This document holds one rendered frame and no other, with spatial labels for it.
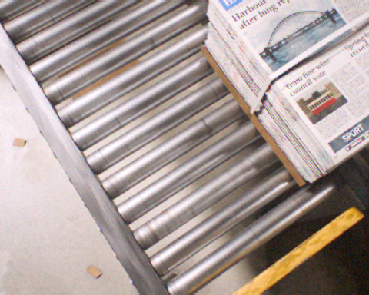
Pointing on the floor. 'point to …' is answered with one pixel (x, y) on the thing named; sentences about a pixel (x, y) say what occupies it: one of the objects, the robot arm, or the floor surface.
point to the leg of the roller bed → (328, 207)
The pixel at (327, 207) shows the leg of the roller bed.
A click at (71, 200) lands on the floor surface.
